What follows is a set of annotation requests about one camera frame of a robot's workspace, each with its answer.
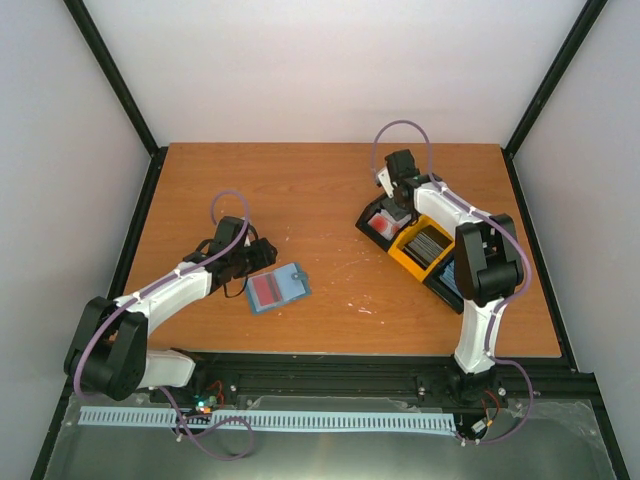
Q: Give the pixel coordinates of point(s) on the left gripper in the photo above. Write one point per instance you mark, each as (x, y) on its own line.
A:
(264, 257)

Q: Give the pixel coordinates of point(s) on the teal card holder wallet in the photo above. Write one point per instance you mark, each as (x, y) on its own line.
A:
(293, 283)

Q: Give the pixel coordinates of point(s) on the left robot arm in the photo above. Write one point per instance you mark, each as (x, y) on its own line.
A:
(109, 352)

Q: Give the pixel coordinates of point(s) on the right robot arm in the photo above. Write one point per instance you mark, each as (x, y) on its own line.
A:
(490, 267)

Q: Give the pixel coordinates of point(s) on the black card bin left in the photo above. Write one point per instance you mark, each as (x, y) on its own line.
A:
(383, 203)

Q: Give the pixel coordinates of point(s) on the black card bin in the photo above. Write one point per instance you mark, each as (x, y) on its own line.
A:
(383, 203)
(441, 282)

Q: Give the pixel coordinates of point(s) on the grey card stack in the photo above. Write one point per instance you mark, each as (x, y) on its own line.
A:
(426, 246)

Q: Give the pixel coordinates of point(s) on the yellow card bin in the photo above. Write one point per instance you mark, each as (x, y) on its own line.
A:
(396, 251)

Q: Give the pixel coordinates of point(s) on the black card bin right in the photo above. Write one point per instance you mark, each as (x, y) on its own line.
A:
(441, 282)

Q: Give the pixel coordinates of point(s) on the blue card stack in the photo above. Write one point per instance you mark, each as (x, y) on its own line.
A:
(447, 277)

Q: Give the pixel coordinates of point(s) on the electronics board with leds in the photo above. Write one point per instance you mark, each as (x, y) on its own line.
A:
(211, 398)

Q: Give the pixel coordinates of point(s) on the light blue cable duct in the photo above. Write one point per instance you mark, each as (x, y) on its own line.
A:
(274, 421)

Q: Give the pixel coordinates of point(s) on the black front rail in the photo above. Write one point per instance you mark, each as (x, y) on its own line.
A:
(417, 380)

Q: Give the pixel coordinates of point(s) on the black frame post right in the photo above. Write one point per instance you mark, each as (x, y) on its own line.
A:
(570, 46)

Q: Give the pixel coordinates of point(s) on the black frame post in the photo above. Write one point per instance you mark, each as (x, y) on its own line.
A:
(87, 27)
(570, 46)

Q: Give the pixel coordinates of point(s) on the black frame post left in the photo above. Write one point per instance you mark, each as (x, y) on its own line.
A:
(87, 27)

